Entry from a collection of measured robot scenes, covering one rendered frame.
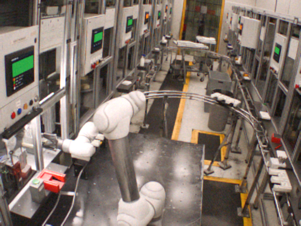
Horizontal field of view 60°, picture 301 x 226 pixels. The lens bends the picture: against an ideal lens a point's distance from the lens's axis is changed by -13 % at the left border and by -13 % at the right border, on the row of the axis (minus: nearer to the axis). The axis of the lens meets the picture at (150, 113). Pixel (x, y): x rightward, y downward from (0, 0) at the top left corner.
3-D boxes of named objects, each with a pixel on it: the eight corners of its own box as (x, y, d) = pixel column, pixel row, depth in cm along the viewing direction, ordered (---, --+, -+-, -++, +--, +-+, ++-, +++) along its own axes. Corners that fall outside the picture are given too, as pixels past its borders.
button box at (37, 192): (40, 203, 147) (37, 187, 142) (28, 199, 148) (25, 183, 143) (46, 195, 154) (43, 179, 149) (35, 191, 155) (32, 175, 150)
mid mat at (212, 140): (228, 168, 368) (228, 167, 368) (187, 162, 375) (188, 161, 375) (225, 134, 459) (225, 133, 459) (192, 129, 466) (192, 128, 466)
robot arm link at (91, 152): (70, 157, 189) (77, 144, 199) (91, 162, 187) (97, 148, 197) (67, 146, 182) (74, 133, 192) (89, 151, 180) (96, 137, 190)
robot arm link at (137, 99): (120, 100, 167) (106, 107, 155) (140, 82, 156) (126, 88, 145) (133, 119, 166) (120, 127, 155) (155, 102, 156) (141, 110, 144)
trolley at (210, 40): (214, 73, 806) (219, 40, 768) (194, 71, 806) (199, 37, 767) (209, 66, 884) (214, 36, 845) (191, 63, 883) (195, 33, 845)
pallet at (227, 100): (209, 101, 361) (210, 93, 357) (215, 99, 371) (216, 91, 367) (234, 111, 340) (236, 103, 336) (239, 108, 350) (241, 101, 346)
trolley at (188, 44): (171, 79, 701) (176, 41, 663) (167, 73, 752) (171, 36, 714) (206, 82, 716) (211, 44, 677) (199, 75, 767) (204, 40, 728)
